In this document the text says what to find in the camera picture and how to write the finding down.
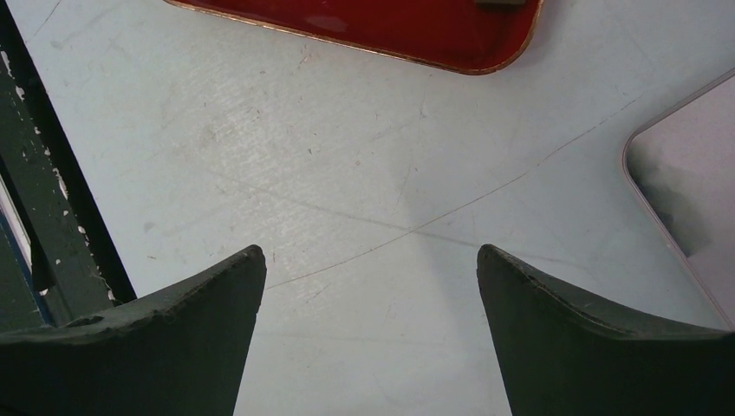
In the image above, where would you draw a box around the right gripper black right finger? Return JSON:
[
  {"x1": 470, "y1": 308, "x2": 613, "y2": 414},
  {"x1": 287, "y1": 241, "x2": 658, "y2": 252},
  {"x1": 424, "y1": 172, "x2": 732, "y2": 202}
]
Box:
[{"x1": 477, "y1": 244, "x2": 734, "y2": 415}]

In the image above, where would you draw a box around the red plastic tray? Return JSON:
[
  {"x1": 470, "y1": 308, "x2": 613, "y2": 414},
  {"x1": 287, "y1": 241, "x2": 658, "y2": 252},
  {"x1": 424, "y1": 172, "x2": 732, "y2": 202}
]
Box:
[{"x1": 175, "y1": 0, "x2": 544, "y2": 75}]

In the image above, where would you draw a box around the silver metal box lid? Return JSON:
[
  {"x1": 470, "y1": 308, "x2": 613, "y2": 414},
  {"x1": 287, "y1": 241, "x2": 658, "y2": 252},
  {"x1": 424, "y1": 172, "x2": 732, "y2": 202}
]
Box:
[{"x1": 621, "y1": 70, "x2": 734, "y2": 331}]

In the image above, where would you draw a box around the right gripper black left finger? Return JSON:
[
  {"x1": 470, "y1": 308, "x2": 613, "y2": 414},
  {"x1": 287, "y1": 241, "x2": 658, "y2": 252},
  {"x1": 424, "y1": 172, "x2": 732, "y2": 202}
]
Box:
[{"x1": 1, "y1": 245, "x2": 266, "y2": 415}]

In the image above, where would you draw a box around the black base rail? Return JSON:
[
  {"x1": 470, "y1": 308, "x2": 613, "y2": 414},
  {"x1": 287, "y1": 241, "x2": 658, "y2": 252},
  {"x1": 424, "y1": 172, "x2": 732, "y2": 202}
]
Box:
[{"x1": 1, "y1": 4, "x2": 136, "y2": 332}]

